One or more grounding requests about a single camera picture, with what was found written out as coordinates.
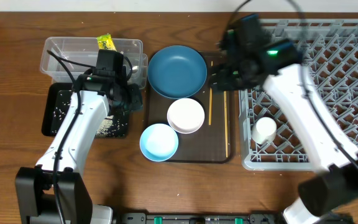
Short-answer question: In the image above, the clear plastic waste bin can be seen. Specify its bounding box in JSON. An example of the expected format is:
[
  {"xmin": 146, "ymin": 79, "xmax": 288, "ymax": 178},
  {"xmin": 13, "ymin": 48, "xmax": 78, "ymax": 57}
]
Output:
[{"xmin": 40, "ymin": 37, "xmax": 148, "ymax": 89}]

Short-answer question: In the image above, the dark blue plate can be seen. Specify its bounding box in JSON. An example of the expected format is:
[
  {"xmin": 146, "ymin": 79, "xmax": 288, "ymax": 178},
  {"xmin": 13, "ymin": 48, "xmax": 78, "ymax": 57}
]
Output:
[{"xmin": 148, "ymin": 45, "xmax": 208, "ymax": 99}]

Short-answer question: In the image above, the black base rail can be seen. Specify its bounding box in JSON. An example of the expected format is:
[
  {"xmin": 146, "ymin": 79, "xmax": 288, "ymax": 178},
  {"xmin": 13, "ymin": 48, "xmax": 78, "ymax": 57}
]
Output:
[{"xmin": 112, "ymin": 212, "xmax": 285, "ymax": 224}]

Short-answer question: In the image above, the right wooden chopstick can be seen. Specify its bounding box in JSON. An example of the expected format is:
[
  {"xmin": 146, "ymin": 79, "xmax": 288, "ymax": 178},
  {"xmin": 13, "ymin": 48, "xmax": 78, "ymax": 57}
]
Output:
[{"xmin": 224, "ymin": 91, "xmax": 229, "ymax": 158}]

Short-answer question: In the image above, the left wooden chopstick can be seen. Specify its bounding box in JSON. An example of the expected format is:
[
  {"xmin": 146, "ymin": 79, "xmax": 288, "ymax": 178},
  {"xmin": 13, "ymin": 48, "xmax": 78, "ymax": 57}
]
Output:
[{"xmin": 208, "ymin": 60, "xmax": 214, "ymax": 126}]

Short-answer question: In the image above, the brown serving tray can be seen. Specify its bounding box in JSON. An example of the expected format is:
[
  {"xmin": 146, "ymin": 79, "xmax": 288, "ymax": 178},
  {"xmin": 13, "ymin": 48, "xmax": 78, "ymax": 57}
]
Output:
[{"xmin": 144, "ymin": 51, "xmax": 236, "ymax": 164}]

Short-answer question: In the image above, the wooden chopstick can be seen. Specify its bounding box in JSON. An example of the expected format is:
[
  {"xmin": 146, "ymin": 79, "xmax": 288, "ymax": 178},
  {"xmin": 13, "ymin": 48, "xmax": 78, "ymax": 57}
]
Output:
[
  {"xmin": 208, "ymin": 60, "xmax": 214, "ymax": 126},
  {"xmin": 224, "ymin": 91, "xmax": 229, "ymax": 158}
]

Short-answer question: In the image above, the black waste tray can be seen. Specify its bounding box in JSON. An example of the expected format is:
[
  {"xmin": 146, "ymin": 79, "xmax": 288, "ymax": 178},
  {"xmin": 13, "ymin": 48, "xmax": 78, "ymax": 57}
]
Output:
[{"xmin": 42, "ymin": 83, "xmax": 129, "ymax": 138}]

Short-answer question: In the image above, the green yellow snack wrapper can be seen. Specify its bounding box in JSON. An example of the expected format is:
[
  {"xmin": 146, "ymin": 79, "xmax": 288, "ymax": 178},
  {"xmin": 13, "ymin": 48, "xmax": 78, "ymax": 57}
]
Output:
[{"xmin": 96, "ymin": 34, "xmax": 116, "ymax": 51}]

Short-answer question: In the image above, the white cup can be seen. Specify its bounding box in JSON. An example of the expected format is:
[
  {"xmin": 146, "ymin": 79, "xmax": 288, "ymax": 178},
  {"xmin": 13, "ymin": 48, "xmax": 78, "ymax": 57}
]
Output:
[{"xmin": 251, "ymin": 117, "xmax": 277, "ymax": 144}]

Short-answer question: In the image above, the light blue bowl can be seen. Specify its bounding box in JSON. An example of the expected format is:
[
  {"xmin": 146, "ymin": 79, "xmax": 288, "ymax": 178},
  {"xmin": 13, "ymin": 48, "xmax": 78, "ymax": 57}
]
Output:
[{"xmin": 139, "ymin": 123, "xmax": 179, "ymax": 162}]

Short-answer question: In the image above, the pink white bowl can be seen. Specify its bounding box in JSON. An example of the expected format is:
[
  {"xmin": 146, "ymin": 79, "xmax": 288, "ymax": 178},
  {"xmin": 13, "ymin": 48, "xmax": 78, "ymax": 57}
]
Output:
[{"xmin": 167, "ymin": 98, "xmax": 205, "ymax": 134}]

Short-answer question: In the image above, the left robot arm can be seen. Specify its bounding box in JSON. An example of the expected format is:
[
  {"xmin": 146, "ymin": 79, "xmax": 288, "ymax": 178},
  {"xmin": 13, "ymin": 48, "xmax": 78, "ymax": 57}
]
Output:
[{"xmin": 15, "ymin": 50, "xmax": 143, "ymax": 223}]

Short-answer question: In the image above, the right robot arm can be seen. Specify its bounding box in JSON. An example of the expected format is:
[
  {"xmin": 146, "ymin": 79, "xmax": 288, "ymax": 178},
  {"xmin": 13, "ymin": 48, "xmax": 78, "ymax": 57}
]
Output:
[{"xmin": 209, "ymin": 14, "xmax": 358, "ymax": 223}]

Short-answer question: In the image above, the pile of rice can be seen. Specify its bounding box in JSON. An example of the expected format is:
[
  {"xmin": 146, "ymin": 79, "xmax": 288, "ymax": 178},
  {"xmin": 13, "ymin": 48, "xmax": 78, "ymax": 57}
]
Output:
[{"xmin": 49, "ymin": 90, "xmax": 129, "ymax": 138}]

